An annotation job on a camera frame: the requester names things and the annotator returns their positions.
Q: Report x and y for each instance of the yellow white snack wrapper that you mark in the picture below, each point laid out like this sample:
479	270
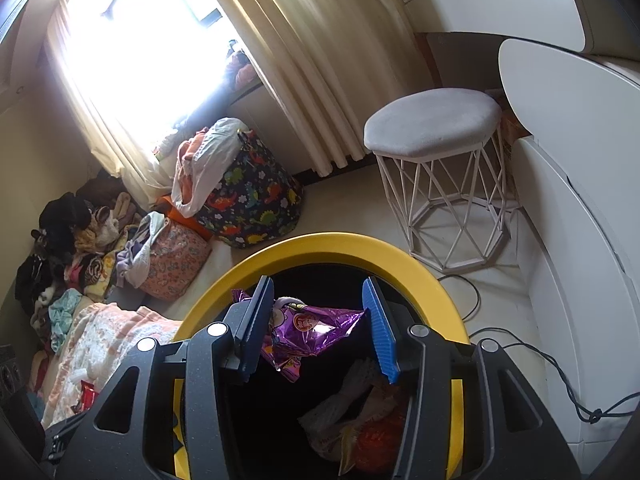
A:
350	452

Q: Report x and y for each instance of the dark jackets and bedding heap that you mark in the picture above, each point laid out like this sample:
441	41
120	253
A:
242	67

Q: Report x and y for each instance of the pink patterned blanket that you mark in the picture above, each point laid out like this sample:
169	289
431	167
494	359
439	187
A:
115	345

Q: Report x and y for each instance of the white bag of orange clothes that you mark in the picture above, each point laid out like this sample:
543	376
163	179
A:
210	155

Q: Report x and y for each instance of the light blue garment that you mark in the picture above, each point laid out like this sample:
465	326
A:
62	320

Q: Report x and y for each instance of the brown cardboard box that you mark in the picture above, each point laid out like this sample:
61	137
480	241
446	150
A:
510	135

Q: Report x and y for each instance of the cream curtain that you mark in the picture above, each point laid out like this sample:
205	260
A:
320	60
100	110

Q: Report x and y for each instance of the purple foil snack wrapper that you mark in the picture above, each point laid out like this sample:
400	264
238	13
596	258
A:
305	330

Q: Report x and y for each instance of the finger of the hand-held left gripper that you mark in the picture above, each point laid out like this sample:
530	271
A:
62	440

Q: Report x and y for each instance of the white rounded dresser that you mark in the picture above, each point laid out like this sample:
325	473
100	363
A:
575	210

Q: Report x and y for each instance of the yellow rimmed black trash bin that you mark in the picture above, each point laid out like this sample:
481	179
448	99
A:
325	246

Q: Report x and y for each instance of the white stool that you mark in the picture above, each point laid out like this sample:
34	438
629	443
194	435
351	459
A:
430	120

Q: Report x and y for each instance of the red snack canister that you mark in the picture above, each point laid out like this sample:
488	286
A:
86	395

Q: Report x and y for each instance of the dinosaur print laundry basket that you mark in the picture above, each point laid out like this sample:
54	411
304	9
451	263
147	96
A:
250	195

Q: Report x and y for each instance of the pile of clothes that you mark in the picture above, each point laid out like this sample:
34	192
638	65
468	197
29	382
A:
75	240

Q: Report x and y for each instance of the white vanity desk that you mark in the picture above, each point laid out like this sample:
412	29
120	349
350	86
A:
490	0

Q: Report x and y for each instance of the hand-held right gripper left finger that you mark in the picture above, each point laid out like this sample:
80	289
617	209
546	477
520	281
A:
250	332

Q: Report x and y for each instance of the pink floral fabric bag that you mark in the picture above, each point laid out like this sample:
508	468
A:
175	265

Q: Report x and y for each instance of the lavender and white clothes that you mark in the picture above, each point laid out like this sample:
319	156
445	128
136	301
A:
140	255

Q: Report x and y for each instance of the window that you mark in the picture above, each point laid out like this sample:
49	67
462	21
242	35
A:
150	20

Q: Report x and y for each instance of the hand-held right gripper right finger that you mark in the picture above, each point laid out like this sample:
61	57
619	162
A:
380	332

